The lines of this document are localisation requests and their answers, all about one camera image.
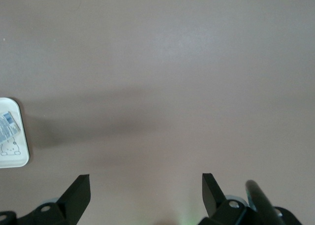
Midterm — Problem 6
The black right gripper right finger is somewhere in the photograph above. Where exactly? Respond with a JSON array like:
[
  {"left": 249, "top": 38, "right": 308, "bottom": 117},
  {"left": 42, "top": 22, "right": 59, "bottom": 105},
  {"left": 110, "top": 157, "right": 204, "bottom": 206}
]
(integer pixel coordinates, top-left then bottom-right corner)
[{"left": 198, "top": 173, "right": 302, "bottom": 225}]

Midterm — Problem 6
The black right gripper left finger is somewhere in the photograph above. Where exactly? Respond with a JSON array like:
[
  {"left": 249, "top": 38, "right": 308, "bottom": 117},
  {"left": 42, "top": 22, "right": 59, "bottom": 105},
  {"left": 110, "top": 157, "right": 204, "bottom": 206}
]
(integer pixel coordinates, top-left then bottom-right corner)
[{"left": 0, "top": 174, "right": 92, "bottom": 225}]

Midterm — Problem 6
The blue white milk carton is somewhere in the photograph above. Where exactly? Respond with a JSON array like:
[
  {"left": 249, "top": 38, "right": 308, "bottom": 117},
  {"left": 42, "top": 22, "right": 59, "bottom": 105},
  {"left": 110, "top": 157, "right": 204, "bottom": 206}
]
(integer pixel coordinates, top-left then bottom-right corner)
[{"left": 0, "top": 110, "right": 21, "bottom": 145}]

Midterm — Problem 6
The cream rabbit print tray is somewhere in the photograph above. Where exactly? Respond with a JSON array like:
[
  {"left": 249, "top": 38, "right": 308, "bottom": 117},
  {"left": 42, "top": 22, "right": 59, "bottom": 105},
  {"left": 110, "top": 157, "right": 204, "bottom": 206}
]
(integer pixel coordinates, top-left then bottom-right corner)
[{"left": 0, "top": 97, "right": 31, "bottom": 169}]

